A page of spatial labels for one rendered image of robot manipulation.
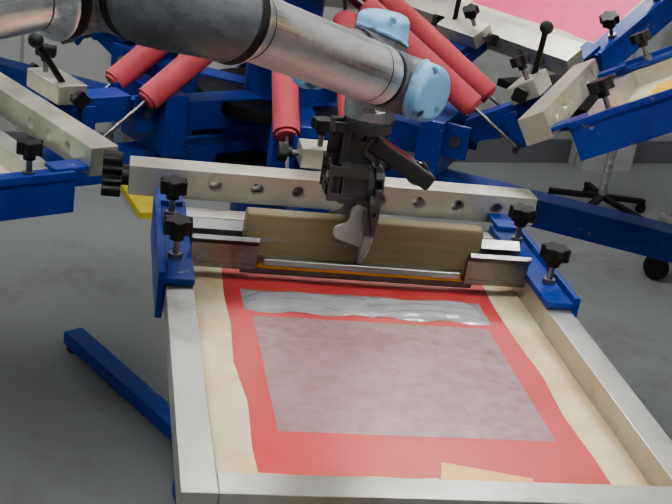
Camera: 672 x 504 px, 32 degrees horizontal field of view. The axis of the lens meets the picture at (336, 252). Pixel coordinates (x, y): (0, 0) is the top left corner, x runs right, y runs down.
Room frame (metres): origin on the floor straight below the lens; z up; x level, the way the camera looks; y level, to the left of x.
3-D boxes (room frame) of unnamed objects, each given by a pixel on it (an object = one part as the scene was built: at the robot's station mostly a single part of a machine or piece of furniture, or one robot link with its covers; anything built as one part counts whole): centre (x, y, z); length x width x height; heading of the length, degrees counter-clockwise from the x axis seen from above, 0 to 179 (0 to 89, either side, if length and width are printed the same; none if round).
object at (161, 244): (1.60, 0.24, 0.97); 0.30 x 0.05 x 0.07; 13
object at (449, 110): (2.46, 0.15, 0.99); 0.82 x 0.79 x 0.12; 13
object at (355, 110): (1.63, -0.02, 1.23); 0.08 x 0.08 x 0.05
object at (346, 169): (1.63, -0.01, 1.15); 0.09 x 0.08 x 0.12; 103
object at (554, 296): (1.72, -0.30, 0.97); 0.30 x 0.05 x 0.07; 13
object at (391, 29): (1.63, -0.01, 1.31); 0.09 x 0.08 x 0.11; 140
